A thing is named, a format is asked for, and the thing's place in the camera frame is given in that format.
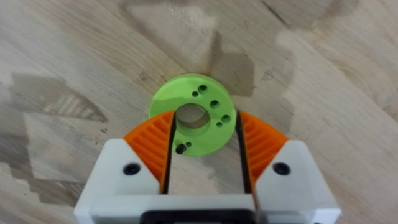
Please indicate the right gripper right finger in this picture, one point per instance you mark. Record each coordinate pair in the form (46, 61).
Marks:
(280, 168)

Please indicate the green disc with holes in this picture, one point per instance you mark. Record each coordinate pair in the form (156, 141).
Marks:
(199, 99)

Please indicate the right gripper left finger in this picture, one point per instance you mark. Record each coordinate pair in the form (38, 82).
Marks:
(136, 165)

